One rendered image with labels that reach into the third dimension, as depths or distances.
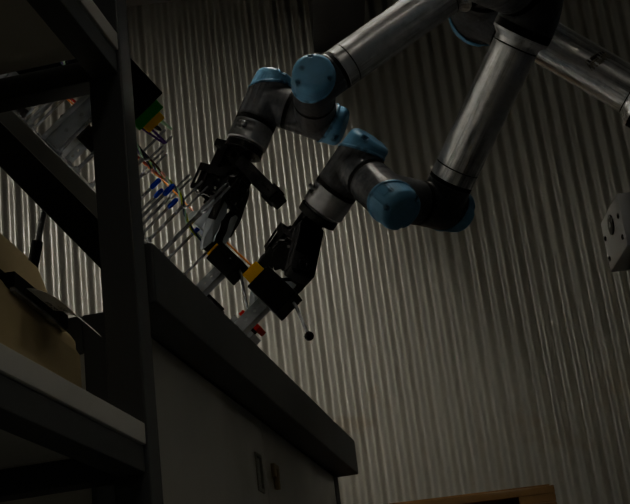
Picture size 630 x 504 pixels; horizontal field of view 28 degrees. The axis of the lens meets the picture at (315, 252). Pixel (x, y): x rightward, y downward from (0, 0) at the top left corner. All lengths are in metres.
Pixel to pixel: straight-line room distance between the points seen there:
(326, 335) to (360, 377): 0.20
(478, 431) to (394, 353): 0.41
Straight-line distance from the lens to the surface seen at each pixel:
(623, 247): 2.06
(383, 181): 2.00
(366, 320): 4.67
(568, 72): 2.37
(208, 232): 2.20
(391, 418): 4.58
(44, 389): 0.94
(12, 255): 1.10
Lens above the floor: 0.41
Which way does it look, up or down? 20 degrees up
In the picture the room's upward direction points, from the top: 7 degrees counter-clockwise
